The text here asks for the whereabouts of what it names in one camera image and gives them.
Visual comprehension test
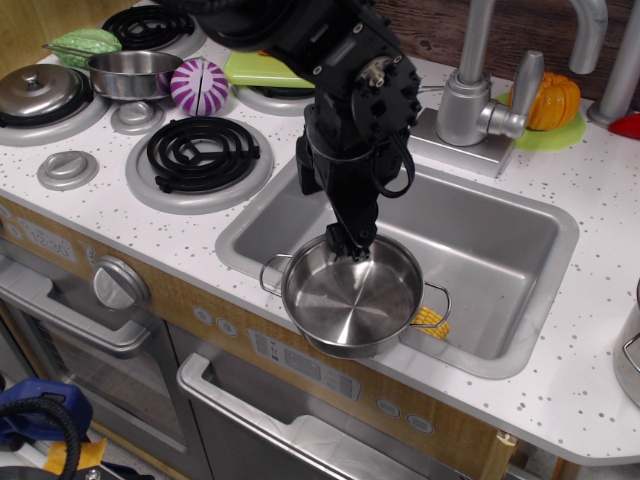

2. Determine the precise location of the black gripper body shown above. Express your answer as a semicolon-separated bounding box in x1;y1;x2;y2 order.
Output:
296;104;403;245

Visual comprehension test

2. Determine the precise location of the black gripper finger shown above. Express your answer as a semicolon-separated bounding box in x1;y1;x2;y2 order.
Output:
325;223;350;256
350;238;373;261

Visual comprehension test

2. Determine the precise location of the steel two-handled pan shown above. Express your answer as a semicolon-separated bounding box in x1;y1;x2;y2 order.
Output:
258;234;452;359

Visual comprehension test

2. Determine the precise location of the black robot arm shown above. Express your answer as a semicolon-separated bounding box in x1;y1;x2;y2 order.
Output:
164;1;421;260

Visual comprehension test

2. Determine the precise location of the grey toy sink basin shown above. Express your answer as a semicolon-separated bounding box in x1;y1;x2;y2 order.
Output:
216;163;579;379

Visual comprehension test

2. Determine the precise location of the yellow toy corn piece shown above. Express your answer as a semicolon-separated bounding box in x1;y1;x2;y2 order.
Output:
411;307;450;340

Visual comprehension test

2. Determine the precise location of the green toy cutting board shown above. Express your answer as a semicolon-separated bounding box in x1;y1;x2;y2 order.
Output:
223;51;314;89

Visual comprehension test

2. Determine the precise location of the silver toy faucet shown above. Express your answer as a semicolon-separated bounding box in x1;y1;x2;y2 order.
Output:
402;0;609;180

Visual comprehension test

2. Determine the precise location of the black front right burner coil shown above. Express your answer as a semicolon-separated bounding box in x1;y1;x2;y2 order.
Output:
144;117;263;194

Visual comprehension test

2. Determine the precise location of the black burner coil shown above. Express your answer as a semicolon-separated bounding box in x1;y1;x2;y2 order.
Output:
102;5;195;50
144;117;263;194

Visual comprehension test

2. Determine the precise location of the purple white striped toy vegetable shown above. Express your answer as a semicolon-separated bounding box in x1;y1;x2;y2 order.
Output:
170;58;229;116

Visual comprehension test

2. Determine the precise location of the grey stove knob middle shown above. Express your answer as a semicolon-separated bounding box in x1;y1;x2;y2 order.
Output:
110;100;165;136

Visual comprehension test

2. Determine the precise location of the grey stove knob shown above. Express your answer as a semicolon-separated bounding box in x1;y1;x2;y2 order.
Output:
37;151;99;191
110;100;165;136

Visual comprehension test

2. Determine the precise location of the light green plate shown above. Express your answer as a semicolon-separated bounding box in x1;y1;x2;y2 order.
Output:
514;112;586;152

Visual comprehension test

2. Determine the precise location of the silver oven dial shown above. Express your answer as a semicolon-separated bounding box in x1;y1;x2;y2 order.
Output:
91;255;150;310

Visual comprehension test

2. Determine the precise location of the black rear left burner coil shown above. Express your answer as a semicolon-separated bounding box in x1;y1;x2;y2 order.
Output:
102;5;195;50

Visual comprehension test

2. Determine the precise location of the small steel saucepan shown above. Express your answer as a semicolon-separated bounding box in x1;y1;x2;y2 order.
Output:
44;44;183;101

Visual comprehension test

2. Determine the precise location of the orange toy pumpkin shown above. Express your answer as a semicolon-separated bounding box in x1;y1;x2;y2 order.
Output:
527;72;581;131

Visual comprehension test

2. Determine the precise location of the green toy leafy vegetable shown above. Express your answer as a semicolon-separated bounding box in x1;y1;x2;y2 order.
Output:
49;28;122;68

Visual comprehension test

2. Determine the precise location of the grey stove knob front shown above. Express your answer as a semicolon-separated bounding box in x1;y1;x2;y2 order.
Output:
37;151;99;191

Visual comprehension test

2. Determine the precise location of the steel pot at right edge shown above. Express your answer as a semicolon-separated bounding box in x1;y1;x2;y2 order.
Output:
613;285;640;406

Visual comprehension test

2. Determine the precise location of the red toy pepper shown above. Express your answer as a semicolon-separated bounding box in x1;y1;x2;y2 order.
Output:
608;113;640;140

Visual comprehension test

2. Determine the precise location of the steel pot lid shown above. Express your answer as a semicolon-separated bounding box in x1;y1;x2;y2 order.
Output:
1;64;83;118

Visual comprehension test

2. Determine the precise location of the blue tool on floor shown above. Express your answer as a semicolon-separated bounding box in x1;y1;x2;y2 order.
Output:
1;378;93;442

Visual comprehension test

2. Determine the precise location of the yellow cloth on floor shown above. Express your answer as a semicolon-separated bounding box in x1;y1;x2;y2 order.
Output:
43;438;108;475

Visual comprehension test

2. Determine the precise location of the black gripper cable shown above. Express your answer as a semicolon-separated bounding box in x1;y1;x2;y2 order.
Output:
369;132;416;199

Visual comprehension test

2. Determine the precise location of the wire utensil handle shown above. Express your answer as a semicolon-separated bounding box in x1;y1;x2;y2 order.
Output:
418;85;444;93

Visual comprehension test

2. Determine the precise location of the silver dishwasher door handle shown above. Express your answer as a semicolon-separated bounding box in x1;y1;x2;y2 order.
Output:
177;353;457;479

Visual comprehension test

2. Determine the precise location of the grey vertical post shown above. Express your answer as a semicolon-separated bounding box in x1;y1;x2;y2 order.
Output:
587;1;639;128

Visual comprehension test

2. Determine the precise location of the silver oven door handle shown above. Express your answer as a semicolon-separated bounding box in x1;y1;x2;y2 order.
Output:
1;256;153;359

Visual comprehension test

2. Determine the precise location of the black hose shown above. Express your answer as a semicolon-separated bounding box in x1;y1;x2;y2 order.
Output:
0;399;82;480

